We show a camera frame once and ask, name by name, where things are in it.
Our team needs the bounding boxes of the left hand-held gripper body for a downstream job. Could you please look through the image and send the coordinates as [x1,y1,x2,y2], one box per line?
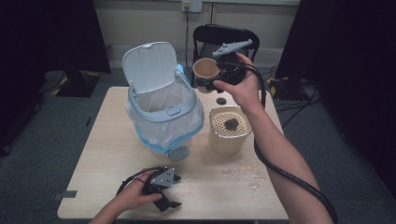
[143,166,177,203]

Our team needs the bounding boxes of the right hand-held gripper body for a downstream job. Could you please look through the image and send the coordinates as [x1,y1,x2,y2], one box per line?
[212,38,254,86]

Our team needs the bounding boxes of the brown paper cup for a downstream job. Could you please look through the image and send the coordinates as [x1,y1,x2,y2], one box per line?
[191,57,221,94]

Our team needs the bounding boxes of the white and blue trash bin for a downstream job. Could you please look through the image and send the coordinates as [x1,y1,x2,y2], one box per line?
[121,41,205,162]

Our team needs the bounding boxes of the person's right hand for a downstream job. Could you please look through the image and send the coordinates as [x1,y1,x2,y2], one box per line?
[213,52,266,115]

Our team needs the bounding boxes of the person's left hand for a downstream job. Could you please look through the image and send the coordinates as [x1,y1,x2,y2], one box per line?
[116,169,163,213]

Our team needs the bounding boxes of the black chair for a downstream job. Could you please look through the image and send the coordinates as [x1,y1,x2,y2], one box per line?
[191,23,262,89]

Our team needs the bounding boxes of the wet tea leaves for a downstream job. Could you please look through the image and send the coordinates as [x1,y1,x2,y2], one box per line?
[222,118,240,132]

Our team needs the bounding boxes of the yellow and black floor tape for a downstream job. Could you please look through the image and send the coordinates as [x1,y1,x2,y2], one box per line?
[266,76,282,98]

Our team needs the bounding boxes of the clear plastic bin bag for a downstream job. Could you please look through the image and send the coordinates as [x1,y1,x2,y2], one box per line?
[125,63,205,155]

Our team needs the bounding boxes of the beige container with strainer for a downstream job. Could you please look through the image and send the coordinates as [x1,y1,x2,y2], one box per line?
[207,105,253,157]

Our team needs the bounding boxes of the spilled water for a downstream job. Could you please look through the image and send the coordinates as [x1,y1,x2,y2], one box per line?
[186,163,269,192]

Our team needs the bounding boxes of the grey floor tape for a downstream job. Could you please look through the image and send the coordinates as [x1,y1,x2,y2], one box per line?
[52,189,78,202]

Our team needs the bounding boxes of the dark curtain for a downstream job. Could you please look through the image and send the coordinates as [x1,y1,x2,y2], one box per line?
[275,0,396,190]
[0,0,112,155]

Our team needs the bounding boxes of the black stand base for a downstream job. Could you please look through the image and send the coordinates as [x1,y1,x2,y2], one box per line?
[55,69,101,98]

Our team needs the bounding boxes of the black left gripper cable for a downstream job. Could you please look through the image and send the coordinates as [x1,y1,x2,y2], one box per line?
[115,166,163,197]

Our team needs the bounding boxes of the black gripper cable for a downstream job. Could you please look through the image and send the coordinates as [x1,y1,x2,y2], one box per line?
[218,61,339,224]
[115,166,163,197]

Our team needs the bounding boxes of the black wall socket cable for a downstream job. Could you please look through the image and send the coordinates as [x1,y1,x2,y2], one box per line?
[184,7,193,71]

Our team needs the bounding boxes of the white wall socket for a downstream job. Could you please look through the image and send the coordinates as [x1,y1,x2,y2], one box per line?
[181,0,204,14]

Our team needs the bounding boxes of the black floor cables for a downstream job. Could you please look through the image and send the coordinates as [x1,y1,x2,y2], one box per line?
[261,64,322,129]

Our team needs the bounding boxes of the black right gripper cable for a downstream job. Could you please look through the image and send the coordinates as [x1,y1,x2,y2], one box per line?
[218,61,339,224]

